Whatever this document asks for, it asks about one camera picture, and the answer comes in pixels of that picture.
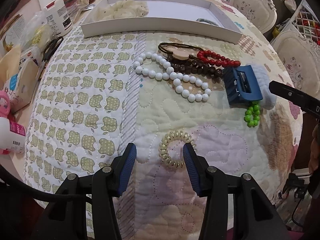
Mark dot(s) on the white bottle red cap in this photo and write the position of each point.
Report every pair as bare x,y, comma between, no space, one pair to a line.
58,17

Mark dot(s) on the ornate cream chair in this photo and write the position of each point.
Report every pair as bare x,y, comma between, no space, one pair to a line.
262,13
300,57

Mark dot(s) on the cream dotted scrunchie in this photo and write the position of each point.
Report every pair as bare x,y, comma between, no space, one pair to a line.
122,9

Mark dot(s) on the white pink label bottle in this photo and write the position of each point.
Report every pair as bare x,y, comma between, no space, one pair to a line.
12,136

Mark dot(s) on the gold lid tin can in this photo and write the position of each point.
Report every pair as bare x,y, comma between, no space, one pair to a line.
12,33

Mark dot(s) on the brown hair tie pink charm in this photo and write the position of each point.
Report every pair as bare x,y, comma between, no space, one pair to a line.
180,51

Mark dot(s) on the white shallow tray box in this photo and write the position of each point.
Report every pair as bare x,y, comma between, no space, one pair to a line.
197,17

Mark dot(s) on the white lattice shelf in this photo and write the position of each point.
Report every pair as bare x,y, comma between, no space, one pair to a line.
304,22

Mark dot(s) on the plastic bag with red item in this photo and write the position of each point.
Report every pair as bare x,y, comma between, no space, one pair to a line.
76,7

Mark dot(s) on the middle ornate cream chair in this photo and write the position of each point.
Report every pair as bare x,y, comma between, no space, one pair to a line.
262,13

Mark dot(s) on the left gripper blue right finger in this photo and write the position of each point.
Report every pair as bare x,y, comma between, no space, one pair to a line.
196,167

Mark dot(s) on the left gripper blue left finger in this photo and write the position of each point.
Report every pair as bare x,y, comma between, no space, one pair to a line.
125,167

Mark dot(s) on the pink plastic toy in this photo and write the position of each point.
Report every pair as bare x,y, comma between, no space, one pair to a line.
5,106

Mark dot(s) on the blue hair claw clip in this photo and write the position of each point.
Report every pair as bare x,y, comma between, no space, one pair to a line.
241,85

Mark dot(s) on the light blue fluffy scrunchie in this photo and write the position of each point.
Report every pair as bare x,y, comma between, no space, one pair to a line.
269,100

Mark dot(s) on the near ornate cream chair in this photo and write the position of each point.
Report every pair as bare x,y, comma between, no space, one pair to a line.
300,57

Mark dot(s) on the patchwork quilted tablecloth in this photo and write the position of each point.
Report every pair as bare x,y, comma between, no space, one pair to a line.
91,104

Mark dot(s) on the black handled scissors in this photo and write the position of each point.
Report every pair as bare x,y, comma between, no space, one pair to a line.
48,52

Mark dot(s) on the tissue pack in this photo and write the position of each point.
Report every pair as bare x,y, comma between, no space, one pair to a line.
18,75

